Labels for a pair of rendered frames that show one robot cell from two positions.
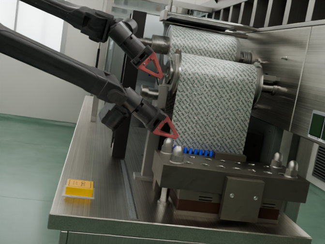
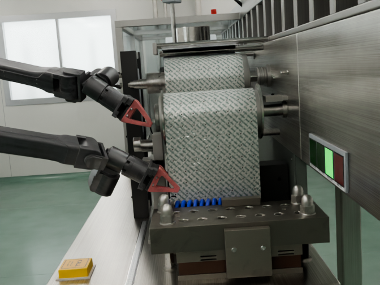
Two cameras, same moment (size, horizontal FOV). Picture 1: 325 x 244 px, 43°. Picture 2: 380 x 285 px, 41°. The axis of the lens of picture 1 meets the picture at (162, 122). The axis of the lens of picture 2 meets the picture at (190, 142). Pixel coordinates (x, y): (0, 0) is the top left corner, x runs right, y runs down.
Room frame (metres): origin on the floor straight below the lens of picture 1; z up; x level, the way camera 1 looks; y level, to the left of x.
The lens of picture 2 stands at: (-0.07, -0.31, 1.38)
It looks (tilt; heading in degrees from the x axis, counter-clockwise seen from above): 8 degrees down; 10
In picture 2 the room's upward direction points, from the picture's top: 4 degrees counter-clockwise
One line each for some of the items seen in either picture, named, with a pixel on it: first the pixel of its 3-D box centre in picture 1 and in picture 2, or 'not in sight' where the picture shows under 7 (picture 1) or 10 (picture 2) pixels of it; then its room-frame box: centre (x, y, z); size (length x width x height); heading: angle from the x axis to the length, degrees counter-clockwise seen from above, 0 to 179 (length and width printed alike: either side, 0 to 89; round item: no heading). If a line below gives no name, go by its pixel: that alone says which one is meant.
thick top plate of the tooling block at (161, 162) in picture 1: (227, 175); (236, 224); (1.11, -0.20, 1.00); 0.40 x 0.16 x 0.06; 100
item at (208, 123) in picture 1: (209, 127); (214, 171); (1.22, -0.14, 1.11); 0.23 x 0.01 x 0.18; 100
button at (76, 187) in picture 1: (79, 188); (76, 268); (1.06, 0.19, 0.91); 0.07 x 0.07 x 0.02; 10
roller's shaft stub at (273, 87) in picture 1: (263, 87); (273, 109); (1.31, -0.30, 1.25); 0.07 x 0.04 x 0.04; 100
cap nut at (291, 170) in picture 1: (292, 168); (307, 203); (1.09, -0.37, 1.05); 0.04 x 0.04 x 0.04
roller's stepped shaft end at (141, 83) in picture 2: (143, 41); (137, 84); (1.49, 0.11, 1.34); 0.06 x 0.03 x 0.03; 100
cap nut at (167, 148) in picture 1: (168, 145); (164, 202); (1.13, -0.03, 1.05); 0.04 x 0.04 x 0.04
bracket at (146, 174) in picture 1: (149, 132); (154, 188); (1.29, 0.03, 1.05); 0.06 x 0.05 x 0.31; 100
